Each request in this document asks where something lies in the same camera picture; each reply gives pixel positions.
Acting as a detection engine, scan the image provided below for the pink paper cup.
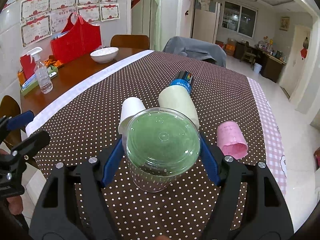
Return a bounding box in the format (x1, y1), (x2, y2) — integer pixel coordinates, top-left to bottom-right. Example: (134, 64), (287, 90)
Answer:
(217, 121), (248, 160)

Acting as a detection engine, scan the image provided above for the white ceramic bowl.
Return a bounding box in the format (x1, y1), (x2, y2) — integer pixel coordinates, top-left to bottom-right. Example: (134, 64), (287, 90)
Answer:
(90, 47), (119, 63)

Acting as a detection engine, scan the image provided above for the cream white paper cup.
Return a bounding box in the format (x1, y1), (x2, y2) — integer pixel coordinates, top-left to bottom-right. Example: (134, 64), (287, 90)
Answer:
(158, 85), (200, 129)

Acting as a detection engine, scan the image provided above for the green tray with items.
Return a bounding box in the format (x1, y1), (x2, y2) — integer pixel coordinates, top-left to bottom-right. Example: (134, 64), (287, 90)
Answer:
(18, 54), (58, 95)

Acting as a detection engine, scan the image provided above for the person's hand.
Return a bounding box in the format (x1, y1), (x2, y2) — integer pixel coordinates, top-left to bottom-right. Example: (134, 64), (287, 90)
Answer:
(0, 148), (24, 215)

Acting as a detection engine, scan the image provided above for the clear cup green pink lining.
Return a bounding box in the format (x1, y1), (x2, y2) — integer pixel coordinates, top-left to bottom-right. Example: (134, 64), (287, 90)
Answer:
(123, 107), (201, 192)

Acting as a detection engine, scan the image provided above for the dark wooden desk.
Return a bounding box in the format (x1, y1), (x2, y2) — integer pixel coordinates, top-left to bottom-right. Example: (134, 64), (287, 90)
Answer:
(255, 45), (286, 83)

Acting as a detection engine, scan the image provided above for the wooden desk chair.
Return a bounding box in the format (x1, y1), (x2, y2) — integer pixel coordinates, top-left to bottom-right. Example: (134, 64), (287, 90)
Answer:
(240, 41), (256, 67)

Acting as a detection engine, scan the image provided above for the brown polka dot tablecloth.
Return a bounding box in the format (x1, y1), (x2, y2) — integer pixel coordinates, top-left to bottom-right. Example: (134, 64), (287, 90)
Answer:
(26, 52), (266, 239)

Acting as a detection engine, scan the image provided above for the clear spray bottle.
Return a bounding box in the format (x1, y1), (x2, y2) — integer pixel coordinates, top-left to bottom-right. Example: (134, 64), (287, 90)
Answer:
(27, 47), (53, 94)

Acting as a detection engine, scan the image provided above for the pink checkered tablecloth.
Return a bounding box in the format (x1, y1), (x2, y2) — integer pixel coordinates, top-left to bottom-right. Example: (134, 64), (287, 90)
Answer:
(248, 78), (287, 196)

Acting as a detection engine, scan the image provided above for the brown wooden chair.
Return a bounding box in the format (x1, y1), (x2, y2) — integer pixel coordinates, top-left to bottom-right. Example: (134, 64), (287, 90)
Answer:
(110, 35), (150, 50)

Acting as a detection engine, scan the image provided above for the red felt bag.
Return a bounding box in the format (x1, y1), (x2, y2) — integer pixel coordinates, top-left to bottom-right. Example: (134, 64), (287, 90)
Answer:
(50, 13), (102, 64)

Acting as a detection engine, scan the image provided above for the green lace curtain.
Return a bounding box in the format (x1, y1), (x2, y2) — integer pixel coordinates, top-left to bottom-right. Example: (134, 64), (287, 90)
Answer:
(154, 0), (162, 51)

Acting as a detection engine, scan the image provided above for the small white paper cup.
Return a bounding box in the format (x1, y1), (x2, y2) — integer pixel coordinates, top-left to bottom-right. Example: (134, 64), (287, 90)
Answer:
(118, 97), (145, 135)

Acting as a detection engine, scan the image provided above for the white refrigerator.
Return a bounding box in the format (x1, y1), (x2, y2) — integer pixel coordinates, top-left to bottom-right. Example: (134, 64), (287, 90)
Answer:
(191, 0), (221, 44)

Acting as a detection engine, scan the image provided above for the grey covered chair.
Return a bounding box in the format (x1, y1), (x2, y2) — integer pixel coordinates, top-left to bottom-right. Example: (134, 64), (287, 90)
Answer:
(163, 36), (226, 68)

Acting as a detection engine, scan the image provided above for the white bucket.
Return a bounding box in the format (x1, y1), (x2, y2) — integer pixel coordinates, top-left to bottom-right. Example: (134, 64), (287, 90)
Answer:
(253, 63), (262, 74)

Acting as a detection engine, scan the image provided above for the blue black cylindrical can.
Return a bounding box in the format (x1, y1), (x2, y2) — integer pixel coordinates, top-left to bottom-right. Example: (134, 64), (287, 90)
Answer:
(170, 71), (194, 95)

